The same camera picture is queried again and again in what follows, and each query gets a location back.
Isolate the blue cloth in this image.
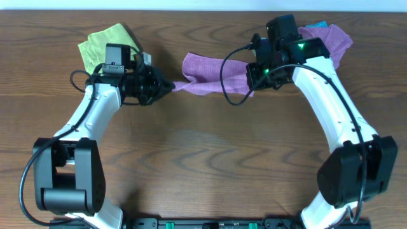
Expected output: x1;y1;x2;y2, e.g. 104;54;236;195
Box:
306;21;329;28

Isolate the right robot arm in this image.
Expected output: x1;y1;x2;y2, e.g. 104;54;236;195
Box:
247;34;397;228

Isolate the purple microfiber cloth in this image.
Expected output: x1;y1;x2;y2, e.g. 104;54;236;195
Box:
173;53;249;95

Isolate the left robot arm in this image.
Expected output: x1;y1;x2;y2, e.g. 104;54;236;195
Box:
31;64;175;228

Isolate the folded green cloth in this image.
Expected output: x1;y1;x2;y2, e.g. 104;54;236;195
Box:
78;23;142;74

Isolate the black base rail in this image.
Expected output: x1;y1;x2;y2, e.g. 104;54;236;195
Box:
49;218;372;229

